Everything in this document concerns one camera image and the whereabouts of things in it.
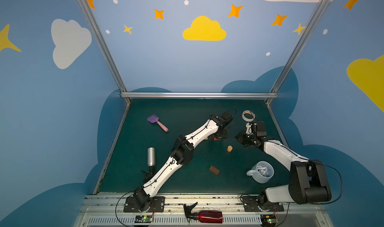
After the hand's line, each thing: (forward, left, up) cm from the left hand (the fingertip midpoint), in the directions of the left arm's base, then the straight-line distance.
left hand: (222, 137), depth 99 cm
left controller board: (-45, +43, -1) cm, 62 cm away
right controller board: (-45, -18, -2) cm, 49 cm away
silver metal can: (-15, +45, +1) cm, 47 cm away
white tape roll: (+17, -21, -2) cm, 27 cm away
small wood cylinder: (-8, -4, 0) cm, 9 cm away
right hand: (-2, -7, +7) cm, 11 cm away
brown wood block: (-22, +7, 0) cm, 23 cm away
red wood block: (-1, +5, 0) cm, 5 cm away
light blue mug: (-22, -20, -1) cm, 30 cm away
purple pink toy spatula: (+15, +49, 0) cm, 51 cm away
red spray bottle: (-45, +15, +3) cm, 47 cm away
